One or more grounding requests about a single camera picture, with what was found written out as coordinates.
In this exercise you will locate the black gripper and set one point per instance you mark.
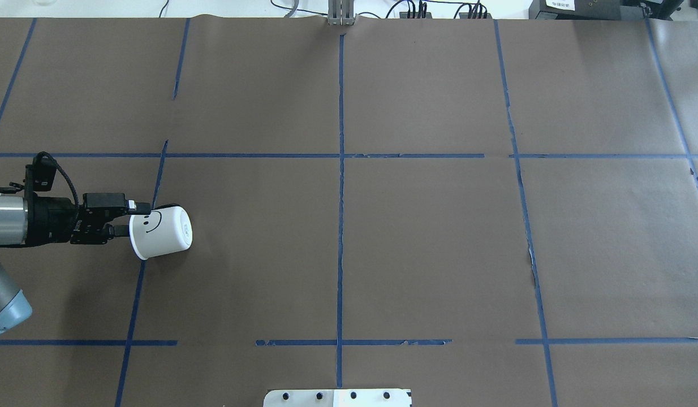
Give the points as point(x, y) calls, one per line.
point(50, 219)

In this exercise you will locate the white smiley face mug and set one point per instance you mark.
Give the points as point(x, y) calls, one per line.
point(163, 231)

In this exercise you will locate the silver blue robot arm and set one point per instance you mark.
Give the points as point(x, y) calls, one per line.
point(25, 269)

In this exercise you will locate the black power strip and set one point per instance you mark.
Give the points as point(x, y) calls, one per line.
point(448, 10)

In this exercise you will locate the black box with label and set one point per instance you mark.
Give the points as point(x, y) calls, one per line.
point(602, 10)

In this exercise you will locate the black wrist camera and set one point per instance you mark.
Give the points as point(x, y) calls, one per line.
point(41, 173)

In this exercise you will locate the aluminium frame post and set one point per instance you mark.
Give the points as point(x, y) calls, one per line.
point(341, 12)

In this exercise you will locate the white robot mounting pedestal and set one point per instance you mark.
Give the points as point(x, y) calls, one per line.
point(339, 397)

